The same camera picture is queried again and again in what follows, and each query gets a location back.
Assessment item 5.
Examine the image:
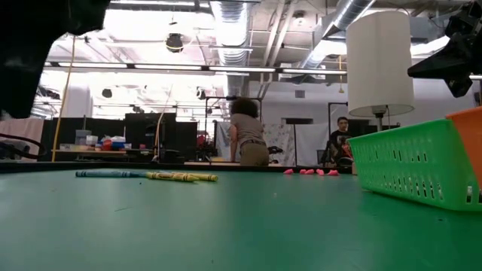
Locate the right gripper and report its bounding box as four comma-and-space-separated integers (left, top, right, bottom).
407, 0, 482, 99

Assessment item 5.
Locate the white shade wooden base lamp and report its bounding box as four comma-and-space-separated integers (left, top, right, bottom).
345, 10, 416, 131

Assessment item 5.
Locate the orange plastic basket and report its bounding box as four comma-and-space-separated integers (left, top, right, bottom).
446, 106, 482, 189

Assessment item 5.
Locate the green plastic basket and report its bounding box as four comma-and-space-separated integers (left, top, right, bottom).
346, 118, 482, 212

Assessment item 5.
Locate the person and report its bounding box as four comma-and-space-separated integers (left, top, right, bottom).
323, 116, 355, 169
227, 96, 270, 166

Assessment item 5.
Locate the plain white sheet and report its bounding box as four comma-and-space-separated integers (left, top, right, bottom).
294, 122, 331, 166

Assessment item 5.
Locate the patterned white sheet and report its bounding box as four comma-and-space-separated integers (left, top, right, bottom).
262, 123, 297, 166

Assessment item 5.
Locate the wooden background table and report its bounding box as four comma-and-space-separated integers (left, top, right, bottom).
183, 161, 282, 168

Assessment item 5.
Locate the black ceiling dome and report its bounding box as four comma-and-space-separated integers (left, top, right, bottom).
165, 32, 185, 53

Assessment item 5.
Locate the green table mat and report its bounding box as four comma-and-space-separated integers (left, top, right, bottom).
0, 167, 482, 271

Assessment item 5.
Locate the long ceiling light bar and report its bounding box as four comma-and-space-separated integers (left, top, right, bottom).
44, 59, 348, 76

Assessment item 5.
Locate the wooden workbench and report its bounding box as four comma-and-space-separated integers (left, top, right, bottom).
50, 148, 159, 163

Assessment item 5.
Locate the gray storage bin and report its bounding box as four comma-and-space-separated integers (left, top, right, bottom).
74, 129, 93, 146

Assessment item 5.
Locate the pink curtain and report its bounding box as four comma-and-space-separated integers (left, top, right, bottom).
0, 117, 45, 163

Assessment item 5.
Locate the silver ventilation duct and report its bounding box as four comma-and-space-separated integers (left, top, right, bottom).
209, 0, 252, 117
300, 0, 377, 71

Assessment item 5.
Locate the black partition wall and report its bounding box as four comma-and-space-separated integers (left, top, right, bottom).
39, 112, 199, 163

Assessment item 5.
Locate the yellow power cable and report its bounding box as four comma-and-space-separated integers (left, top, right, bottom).
50, 35, 76, 163

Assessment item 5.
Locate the thick black cable loop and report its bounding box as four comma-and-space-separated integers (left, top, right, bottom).
0, 133, 48, 161

